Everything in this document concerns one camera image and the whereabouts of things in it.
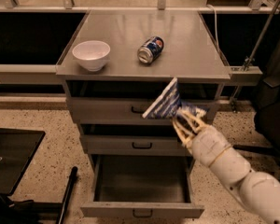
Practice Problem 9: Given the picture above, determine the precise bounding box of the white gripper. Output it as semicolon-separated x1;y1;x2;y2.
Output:
173;107;231;167

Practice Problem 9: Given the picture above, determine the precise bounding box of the blue chip bag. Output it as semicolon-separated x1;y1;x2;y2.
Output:
142;77;207;119

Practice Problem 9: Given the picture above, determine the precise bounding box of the blue soda can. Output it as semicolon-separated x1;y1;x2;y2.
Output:
137;36;164;64

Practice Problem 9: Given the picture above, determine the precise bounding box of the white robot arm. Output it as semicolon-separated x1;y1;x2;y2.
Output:
173;109;280;224

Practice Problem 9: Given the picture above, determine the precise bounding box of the top grey drawer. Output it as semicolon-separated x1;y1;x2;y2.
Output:
65;80;221;127

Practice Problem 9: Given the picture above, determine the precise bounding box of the grey drawer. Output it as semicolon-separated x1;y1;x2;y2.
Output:
80;124;189;156
81;155;204;218
65;80;221;127

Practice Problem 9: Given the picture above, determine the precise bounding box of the bottom grey drawer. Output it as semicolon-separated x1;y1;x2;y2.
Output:
81;155;204;218

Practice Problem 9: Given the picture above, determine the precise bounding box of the grey metal drawer cabinet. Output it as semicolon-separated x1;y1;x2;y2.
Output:
55;9;231;218

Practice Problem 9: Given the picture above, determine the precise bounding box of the middle grey drawer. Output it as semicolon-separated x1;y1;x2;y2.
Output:
80;124;189;156

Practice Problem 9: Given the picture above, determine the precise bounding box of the black office chair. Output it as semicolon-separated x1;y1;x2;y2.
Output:
232;16;280;189

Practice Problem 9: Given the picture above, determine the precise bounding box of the black floor bar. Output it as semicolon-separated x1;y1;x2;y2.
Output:
55;166;77;224

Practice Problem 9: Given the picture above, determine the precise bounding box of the white ceramic bowl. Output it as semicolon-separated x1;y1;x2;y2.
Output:
72;40;111;71

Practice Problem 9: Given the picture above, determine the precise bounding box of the white cable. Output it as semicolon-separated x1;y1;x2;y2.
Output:
205;4;222;56

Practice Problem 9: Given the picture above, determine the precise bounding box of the grey metal shelf rail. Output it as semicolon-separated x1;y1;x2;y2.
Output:
0;64;61;85

